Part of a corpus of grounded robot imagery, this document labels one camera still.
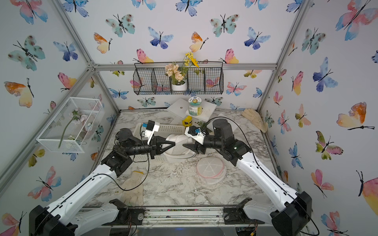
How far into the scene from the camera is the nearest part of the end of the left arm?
58 cm

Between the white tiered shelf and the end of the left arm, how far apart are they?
0.30m

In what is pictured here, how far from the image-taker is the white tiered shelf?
885 millimetres
